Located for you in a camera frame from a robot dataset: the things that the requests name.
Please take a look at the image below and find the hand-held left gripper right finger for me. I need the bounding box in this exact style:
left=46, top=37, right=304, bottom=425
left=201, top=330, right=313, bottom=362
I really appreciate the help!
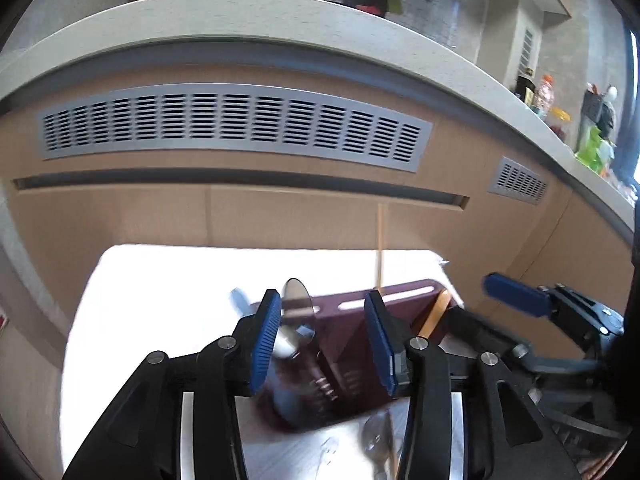
left=363, top=289, right=583, bottom=480

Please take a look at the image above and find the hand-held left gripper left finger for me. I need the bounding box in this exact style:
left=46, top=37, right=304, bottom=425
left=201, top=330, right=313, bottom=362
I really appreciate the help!
left=62, top=288, right=283, bottom=480

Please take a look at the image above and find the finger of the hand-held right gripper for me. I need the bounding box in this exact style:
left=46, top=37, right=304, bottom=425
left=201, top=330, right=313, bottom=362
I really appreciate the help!
left=484, top=272, right=626, bottom=356
left=440, top=307, right=607, bottom=378

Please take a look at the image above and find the maroon plastic utensil holder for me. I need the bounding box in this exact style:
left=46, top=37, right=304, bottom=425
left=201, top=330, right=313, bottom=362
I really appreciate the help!
left=250, top=278, right=463, bottom=433

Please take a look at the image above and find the blue-grey plastic spoon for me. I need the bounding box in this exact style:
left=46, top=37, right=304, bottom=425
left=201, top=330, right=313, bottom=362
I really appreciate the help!
left=230, top=287, right=251, bottom=318

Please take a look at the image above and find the wooden spoon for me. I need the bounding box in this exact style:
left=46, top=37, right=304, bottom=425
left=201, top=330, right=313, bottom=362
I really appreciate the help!
left=417, top=291, right=453, bottom=339

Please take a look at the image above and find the flat-handled metal spoon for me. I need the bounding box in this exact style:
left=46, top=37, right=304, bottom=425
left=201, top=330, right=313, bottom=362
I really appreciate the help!
left=361, top=412, right=396, bottom=480

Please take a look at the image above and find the white textured cloth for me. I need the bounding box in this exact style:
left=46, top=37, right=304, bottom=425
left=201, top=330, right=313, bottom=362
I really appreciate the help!
left=60, top=245, right=448, bottom=480

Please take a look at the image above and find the short grey vent grille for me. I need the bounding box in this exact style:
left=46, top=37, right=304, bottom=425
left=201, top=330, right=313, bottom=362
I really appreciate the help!
left=487, top=156, right=550, bottom=206

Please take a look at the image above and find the green plastic bag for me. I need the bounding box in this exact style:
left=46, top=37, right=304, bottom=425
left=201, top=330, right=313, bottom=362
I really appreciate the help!
left=575, top=125, right=617, bottom=174

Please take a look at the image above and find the yellow-lidded jar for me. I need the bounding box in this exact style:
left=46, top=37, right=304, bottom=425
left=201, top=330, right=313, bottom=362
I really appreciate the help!
left=547, top=107, right=571, bottom=139

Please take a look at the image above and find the orange-capped bottle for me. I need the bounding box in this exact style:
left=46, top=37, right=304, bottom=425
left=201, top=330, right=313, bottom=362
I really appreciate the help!
left=532, top=75, right=555, bottom=116

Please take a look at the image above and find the long grey vent grille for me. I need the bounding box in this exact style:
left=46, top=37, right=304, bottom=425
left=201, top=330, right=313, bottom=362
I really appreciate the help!
left=36, top=85, right=433, bottom=173

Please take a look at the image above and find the window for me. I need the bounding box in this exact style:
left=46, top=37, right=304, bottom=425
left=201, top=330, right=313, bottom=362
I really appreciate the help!
left=622, top=20, right=640, bottom=186

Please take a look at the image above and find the grey stone countertop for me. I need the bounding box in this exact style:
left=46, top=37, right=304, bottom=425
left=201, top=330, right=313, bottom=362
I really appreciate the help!
left=0, top=0, right=638, bottom=233

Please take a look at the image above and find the white wall vent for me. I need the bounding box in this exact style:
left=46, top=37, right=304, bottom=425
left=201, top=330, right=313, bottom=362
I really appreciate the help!
left=520, top=27, right=537, bottom=69

